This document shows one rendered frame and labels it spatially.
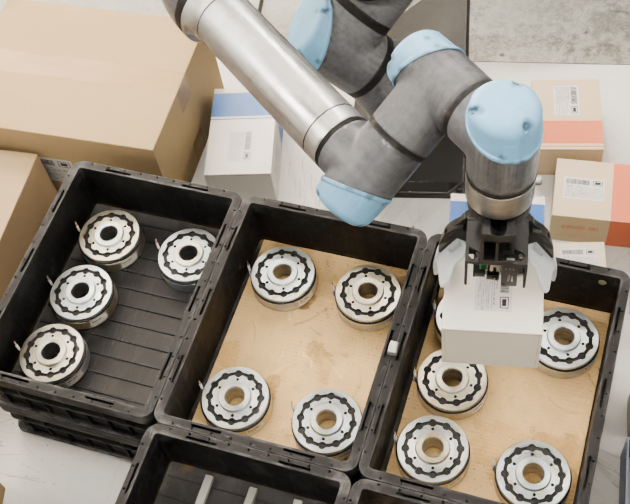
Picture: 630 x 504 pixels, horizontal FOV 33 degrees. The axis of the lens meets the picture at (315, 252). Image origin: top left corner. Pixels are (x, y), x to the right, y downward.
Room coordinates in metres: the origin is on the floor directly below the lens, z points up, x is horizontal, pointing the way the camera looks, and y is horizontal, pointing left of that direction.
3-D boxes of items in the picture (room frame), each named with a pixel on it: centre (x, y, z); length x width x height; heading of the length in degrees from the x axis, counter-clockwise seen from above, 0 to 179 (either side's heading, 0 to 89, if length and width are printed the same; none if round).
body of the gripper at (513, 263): (0.66, -0.21, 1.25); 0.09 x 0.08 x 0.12; 164
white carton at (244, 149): (1.27, 0.09, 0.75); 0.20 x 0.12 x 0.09; 168
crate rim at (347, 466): (0.77, 0.05, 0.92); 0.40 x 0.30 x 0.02; 153
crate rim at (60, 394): (0.91, 0.32, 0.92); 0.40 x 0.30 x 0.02; 153
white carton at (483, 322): (0.69, -0.22, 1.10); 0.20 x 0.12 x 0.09; 164
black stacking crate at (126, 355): (0.91, 0.32, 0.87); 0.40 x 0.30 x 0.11; 153
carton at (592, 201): (1.00, -0.50, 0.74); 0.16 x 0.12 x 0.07; 70
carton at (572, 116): (1.17, -0.49, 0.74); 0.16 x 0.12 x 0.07; 166
